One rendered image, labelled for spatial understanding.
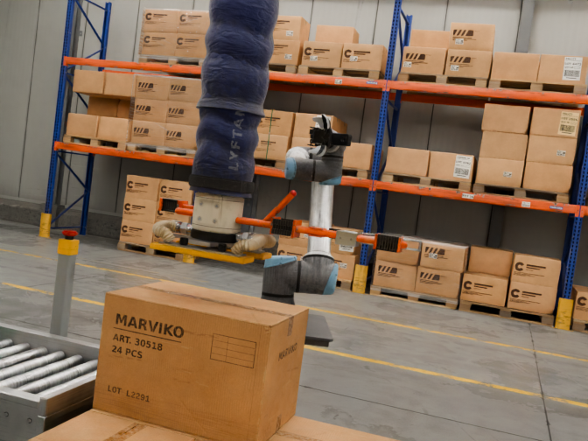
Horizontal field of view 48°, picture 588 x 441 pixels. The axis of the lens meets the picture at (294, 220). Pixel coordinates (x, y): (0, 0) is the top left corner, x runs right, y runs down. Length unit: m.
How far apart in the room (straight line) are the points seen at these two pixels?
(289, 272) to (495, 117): 6.58
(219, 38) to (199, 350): 1.01
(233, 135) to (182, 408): 0.90
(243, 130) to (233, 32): 0.32
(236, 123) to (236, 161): 0.12
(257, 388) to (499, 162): 7.41
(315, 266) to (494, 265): 6.82
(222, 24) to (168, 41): 8.50
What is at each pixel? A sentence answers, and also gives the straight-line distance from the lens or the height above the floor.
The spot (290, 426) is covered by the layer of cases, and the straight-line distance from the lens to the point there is 2.40.
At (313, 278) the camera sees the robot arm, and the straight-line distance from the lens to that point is 2.98.
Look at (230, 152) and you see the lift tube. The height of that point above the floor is 1.46.
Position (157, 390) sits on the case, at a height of 0.66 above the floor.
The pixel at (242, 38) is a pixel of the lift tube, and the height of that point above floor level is 1.83.
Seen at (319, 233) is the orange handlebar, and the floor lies 1.24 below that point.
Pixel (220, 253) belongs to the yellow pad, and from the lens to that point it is 2.14.
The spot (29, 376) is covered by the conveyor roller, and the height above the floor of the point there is 0.54.
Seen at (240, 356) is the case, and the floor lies 0.83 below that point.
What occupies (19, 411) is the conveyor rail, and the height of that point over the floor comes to 0.55.
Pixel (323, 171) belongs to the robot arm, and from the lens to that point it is 2.67.
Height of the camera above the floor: 1.38
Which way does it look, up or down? 3 degrees down
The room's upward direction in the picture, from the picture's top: 7 degrees clockwise
